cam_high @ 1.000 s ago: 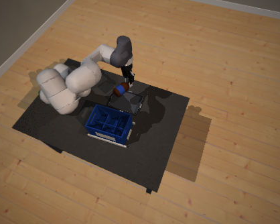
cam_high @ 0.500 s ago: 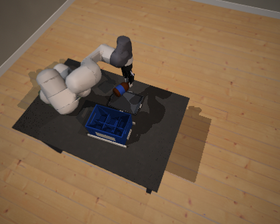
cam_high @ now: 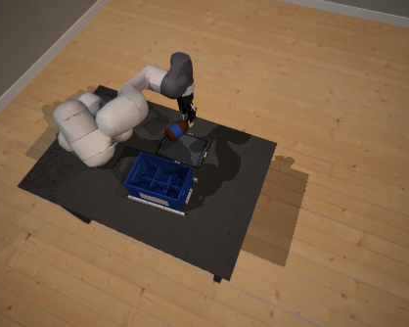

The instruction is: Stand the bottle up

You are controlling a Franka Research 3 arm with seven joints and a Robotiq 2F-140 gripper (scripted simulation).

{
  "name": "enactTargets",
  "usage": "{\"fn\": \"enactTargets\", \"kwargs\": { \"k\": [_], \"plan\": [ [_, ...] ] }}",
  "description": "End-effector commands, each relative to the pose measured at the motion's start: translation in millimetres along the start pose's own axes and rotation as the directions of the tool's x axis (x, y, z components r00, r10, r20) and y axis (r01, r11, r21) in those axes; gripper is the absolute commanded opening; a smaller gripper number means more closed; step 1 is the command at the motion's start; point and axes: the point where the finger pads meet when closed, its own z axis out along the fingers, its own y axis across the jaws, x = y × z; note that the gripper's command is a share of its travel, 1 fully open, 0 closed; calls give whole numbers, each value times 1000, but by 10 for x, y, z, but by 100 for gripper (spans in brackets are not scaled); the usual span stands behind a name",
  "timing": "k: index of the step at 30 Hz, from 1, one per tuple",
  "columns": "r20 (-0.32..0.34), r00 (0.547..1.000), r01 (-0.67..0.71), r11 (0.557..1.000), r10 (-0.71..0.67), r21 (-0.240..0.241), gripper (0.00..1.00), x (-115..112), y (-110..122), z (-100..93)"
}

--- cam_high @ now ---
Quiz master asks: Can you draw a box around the brown glass bottle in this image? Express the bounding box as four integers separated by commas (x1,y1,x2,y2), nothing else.
164,119,189,142

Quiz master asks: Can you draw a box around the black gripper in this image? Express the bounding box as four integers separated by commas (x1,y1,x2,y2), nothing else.
176,93,197,127

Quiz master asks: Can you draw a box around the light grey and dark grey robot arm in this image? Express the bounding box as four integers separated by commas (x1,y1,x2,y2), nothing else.
53,52,195,167

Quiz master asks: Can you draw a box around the dark blue divided crate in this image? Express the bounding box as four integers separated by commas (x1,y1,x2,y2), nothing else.
124,153,194,211

